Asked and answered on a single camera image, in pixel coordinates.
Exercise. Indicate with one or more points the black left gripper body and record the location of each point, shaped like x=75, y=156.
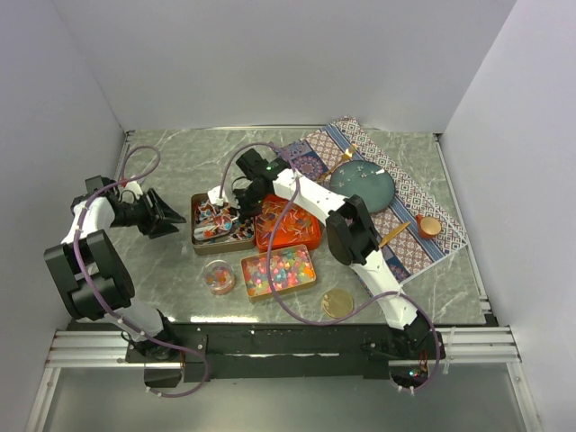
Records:
x=131, y=214

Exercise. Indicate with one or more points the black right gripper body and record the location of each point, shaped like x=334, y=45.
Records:
x=249, y=200

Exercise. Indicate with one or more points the orange tin lollipop candies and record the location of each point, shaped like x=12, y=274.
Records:
x=298, y=227

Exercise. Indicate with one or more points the gold tin colourful jelly candies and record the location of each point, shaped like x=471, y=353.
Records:
x=291, y=270

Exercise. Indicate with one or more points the clear plastic jar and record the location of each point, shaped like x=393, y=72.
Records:
x=219, y=277

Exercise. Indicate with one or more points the gold round jar lid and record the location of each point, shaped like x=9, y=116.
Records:
x=337, y=303

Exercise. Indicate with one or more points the silver metal scoop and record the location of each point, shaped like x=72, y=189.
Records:
x=210, y=231

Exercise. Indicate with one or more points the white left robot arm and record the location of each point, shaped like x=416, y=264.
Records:
x=93, y=282

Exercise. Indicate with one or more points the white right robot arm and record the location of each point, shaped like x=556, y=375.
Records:
x=352, y=241

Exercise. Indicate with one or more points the gold fork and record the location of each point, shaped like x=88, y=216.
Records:
x=347, y=155

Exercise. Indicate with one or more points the teal round plate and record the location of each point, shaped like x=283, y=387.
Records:
x=367, y=180

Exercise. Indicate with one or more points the gold knife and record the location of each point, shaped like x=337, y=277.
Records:
x=393, y=233

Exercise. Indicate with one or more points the patterned blue placemat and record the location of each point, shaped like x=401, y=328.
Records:
x=407, y=255

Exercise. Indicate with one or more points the small copper cup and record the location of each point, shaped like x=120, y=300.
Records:
x=428, y=227

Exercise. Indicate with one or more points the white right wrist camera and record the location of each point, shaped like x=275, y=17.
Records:
x=220, y=196

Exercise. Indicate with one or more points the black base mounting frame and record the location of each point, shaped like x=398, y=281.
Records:
x=246, y=351

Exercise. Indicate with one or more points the aluminium rail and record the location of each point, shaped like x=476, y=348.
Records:
x=479, y=345

